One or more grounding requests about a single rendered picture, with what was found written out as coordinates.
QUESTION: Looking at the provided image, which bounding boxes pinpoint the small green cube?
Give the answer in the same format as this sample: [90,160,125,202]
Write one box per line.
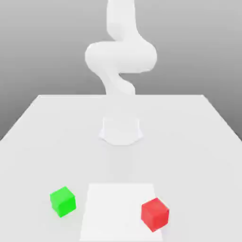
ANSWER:
[49,186,77,218]

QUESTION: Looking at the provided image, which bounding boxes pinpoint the small red cube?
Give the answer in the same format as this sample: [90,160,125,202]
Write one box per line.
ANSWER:
[140,197,170,233]

